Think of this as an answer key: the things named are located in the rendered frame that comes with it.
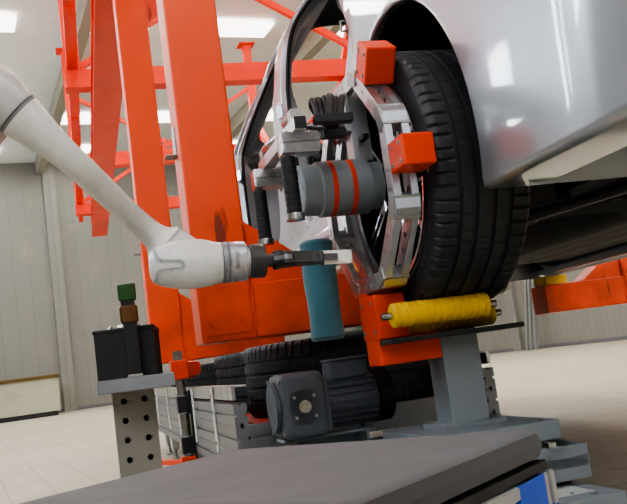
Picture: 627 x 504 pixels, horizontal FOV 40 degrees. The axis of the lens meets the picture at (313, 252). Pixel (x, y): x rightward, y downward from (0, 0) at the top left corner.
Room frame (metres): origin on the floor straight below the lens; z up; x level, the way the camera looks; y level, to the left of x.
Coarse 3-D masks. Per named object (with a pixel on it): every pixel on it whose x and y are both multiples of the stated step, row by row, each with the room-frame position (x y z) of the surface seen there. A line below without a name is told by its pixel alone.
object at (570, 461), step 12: (552, 444) 1.98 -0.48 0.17; (564, 444) 2.08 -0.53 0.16; (576, 444) 1.99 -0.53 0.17; (540, 456) 1.96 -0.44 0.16; (552, 456) 1.97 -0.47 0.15; (564, 456) 1.98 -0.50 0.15; (576, 456) 1.98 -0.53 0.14; (588, 456) 1.99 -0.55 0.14; (552, 468) 1.97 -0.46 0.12; (564, 468) 1.97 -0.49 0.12; (576, 468) 1.98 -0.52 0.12; (588, 468) 1.99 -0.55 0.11; (564, 480) 1.97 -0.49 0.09
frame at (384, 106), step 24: (360, 96) 1.99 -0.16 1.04; (384, 96) 1.96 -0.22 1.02; (384, 120) 1.87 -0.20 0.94; (408, 120) 1.89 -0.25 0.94; (384, 144) 1.88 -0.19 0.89; (384, 168) 1.91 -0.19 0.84; (408, 192) 1.90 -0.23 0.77; (336, 216) 2.36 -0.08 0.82; (408, 216) 1.90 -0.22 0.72; (336, 240) 2.35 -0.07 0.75; (384, 240) 1.97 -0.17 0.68; (408, 240) 1.95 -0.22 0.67; (360, 264) 2.29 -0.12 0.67; (384, 264) 1.99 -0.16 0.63; (408, 264) 2.00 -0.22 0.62; (360, 288) 2.19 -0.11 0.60; (384, 288) 2.05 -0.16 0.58
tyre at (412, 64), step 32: (416, 64) 1.93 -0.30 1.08; (448, 64) 1.95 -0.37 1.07; (416, 96) 1.88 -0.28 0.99; (448, 96) 1.88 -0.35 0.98; (416, 128) 1.91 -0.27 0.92; (448, 128) 1.85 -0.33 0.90; (448, 160) 1.85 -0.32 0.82; (480, 160) 1.87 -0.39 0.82; (448, 192) 1.86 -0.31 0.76; (480, 192) 1.88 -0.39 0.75; (512, 192) 1.91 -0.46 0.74; (352, 224) 2.44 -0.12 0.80; (448, 224) 1.89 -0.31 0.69; (480, 224) 1.91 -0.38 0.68; (512, 224) 1.93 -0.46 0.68; (448, 256) 1.94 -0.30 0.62; (480, 256) 1.96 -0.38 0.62; (512, 256) 1.99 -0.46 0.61; (416, 288) 2.05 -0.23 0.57; (448, 288) 2.02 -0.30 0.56; (480, 288) 2.06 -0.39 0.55
